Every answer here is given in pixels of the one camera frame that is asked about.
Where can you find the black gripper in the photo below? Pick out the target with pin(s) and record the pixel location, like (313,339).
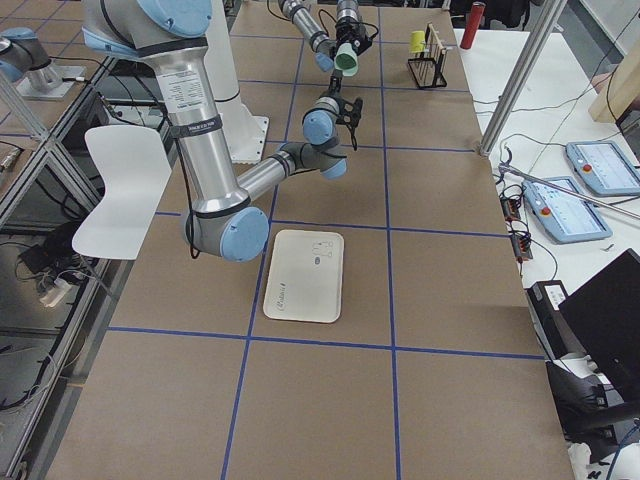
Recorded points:
(344,34)
(334,85)

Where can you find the mint green cup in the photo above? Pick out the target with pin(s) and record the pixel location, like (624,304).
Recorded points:
(346,60)

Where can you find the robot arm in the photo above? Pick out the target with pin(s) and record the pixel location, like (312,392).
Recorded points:
(170,37)
(323,47)

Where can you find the yellow green cup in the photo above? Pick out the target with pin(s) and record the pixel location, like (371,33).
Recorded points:
(417,42)

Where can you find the cream rabbit tray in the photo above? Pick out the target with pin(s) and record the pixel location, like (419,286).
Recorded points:
(305,277)

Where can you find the red bottle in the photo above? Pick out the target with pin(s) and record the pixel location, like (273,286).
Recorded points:
(472,24)

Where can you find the white chair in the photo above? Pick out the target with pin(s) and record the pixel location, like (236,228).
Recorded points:
(135,170)

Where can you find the teach pendant near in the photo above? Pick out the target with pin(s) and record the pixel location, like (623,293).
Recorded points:
(565,218)

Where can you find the teach pendant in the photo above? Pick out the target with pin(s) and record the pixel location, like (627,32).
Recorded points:
(565,218)
(604,168)

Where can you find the teach pendant far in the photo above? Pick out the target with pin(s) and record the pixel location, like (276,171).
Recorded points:
(604,168)

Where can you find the black laptop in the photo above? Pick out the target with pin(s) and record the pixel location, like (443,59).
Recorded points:
(604,316)

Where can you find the black wire cup rack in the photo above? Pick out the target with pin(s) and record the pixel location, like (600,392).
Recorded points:
(427,68)

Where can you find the aluminium frame post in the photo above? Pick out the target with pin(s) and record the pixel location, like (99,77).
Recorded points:
(525,63)

